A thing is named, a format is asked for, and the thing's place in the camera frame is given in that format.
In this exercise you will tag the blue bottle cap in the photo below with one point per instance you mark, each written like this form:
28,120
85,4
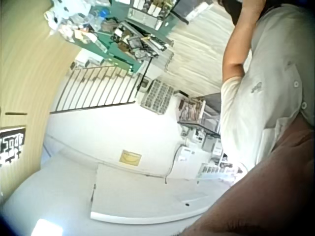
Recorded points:
104,11

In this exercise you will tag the yellow label sticker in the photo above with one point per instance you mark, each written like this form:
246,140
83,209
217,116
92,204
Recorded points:
130,157

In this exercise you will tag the black and white marker sign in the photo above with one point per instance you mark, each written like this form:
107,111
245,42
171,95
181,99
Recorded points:
12,145

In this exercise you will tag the black metal railing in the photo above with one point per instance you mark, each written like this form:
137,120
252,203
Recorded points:
98,88

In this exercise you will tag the clear plastic box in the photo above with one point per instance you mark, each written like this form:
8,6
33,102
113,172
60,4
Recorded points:
147,14

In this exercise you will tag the black tray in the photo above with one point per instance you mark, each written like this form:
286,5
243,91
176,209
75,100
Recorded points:
189,11

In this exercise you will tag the stack of white cartons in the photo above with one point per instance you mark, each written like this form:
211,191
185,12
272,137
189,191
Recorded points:
201,152

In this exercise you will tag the cluttered green table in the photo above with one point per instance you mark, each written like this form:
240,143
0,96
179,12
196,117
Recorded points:
115,46

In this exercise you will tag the white flat board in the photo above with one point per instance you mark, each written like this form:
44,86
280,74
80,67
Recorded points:
137,196

